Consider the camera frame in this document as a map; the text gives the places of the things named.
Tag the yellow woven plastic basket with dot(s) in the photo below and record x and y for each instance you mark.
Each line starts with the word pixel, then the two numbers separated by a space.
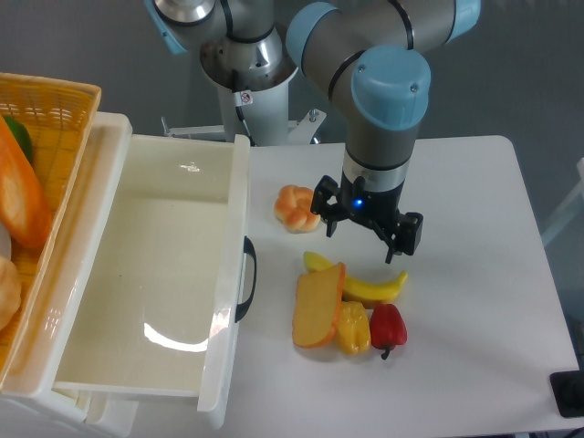
pixel 58 115

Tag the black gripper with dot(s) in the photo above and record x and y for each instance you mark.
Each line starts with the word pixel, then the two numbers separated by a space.
pixel 400 232

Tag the toy bread slice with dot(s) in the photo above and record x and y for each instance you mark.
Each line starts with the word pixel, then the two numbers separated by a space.
pixel 317 308

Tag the black drawer handle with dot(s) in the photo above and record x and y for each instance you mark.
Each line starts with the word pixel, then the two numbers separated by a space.
pixel 248 280

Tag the braided toy bread roll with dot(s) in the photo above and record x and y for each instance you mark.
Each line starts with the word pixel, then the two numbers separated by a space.
pixel 293 209

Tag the white plastic drawer cabinet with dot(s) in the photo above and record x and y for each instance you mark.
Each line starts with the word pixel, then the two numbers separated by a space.
pixel 30 404

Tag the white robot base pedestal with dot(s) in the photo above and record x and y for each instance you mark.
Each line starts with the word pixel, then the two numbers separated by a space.
pixel 262 116

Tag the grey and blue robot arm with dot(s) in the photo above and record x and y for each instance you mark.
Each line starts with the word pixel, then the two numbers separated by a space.
pixel 370 65

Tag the black device at table edge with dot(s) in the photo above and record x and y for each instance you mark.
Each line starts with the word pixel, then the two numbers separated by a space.
pixel 567 387

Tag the white plastic drawer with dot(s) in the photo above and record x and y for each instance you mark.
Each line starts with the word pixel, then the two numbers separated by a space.
pixel 158 318

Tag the red toy bell pepper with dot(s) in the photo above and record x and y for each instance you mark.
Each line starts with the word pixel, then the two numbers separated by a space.
pixel 387 329

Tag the toy baguette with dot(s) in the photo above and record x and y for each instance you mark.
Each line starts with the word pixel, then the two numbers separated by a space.
pixel 25 211

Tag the yellow toy banana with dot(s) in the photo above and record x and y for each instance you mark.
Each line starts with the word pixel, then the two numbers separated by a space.
pixel 367 293

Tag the yellow toy bell pepper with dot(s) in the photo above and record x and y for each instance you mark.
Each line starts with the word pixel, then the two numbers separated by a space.
pixel 353 330

